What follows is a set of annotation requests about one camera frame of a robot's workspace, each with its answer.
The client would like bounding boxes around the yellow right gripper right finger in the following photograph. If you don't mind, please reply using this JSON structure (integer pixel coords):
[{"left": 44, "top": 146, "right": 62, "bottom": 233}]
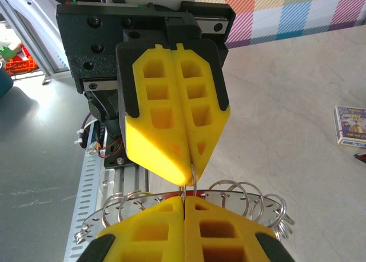
[{"left": 182, "top": 195, "right": 296, "bottom": 262}]

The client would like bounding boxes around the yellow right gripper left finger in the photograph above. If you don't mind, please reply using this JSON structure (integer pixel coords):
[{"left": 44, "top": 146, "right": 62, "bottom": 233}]
[{"left": 74, "top": 195, "right": 186, "bottom": 262}]

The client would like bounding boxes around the perforated metal keyring disc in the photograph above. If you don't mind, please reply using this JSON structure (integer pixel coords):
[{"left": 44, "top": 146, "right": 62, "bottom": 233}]
[{"left": 74, "top": 178, "right": 296, "bottom": 245}]

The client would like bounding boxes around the silver split key ring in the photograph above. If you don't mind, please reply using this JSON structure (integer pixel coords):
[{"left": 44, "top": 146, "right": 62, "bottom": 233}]
[{"left": 179, "top": 162, "right": 198, "bottom": 201}]

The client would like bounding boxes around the perforated metal strip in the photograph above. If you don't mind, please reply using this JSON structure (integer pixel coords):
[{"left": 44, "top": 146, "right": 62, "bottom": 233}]
[{"left": 63, "top": 152, "right": 107, "bottom": 262}]

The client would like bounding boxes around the orange plastic crate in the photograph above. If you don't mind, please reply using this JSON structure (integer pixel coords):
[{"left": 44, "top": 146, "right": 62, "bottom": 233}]
[{"left": 5, "top": 43, "right": 38, "bottom": 76}]

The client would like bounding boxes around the green plastic object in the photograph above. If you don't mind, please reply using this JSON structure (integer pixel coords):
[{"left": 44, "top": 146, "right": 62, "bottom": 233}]
[{"left": 0, "top": 45, "right": 17, "bottom": 60}]

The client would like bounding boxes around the teal round container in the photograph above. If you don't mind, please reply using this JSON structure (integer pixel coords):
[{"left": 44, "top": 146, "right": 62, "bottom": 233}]
[{"left": 0, "top": 62, "right": 14, "bottom": 99}]

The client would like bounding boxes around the blue playing card box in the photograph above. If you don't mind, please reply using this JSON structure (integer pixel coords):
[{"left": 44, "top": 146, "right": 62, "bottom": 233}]
[{"left": 333, "top": 105, "right": 366, "bottom": 148}]

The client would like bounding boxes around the aluminium frame leg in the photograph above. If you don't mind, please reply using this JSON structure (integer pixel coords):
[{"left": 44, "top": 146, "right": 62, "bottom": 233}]
[{"left": 0, "top": 0, "right": 70, "bottom": 86}]

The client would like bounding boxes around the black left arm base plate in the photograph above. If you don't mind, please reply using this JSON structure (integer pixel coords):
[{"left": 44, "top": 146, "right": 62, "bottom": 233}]
[{"left": 103, "top": 156, "right": 138, "bottom": 169}]

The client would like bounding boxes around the aluminium mounting rail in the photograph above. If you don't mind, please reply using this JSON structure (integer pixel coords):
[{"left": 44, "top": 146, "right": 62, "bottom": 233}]
[{"left": 97, "top": 164, "right": 150, "bottom": 207}]

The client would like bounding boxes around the wire connector plug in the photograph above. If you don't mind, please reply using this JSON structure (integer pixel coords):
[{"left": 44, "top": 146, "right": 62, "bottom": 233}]
[{"left": 73, "top": 127, "right": 124, "bottom": 159}]

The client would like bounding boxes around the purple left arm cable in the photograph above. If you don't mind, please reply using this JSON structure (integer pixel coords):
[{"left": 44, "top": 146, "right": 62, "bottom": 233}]
[{"left": 81, "top": 113, "right": 97, "bottom": 131}]

